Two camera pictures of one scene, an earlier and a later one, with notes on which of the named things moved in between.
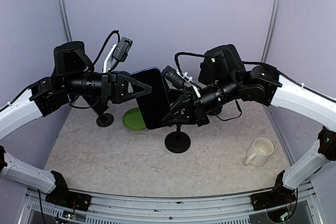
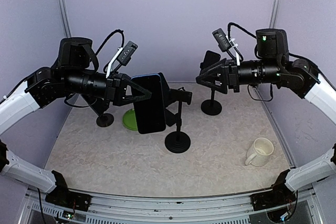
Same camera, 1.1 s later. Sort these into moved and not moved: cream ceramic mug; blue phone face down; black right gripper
Moved: blue phone face down; black right gripper
Not moved: cream ceramic mug
